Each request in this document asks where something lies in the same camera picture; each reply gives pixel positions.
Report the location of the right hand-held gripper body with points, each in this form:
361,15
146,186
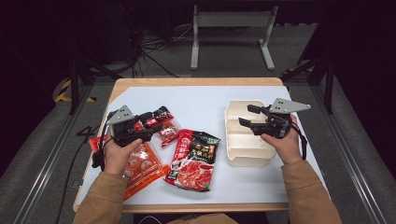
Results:
280,124

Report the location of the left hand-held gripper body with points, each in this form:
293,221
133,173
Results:
123,116

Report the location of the small clear red sauce packet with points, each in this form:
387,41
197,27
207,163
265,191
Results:
168,129

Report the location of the white divided plastic container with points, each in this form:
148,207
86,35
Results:
243,146

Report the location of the orange soup base packet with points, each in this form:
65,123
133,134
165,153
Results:
146,168

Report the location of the red and black soup packet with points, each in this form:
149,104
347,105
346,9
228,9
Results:
193,168

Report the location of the person's right hand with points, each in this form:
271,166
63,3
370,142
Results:
288,147

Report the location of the person's left hand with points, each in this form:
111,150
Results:
116,158

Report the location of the white table mat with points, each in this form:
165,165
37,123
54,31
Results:
199,102

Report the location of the black metal stand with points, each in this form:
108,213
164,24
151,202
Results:
74,81
328,84

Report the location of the wooden table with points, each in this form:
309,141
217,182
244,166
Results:
199,81

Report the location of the grey metal stand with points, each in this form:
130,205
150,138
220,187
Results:
233,19

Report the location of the person's tan clothing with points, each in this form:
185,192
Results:
202,219

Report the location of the aluminium floor rail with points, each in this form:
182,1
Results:
46,174
348,155

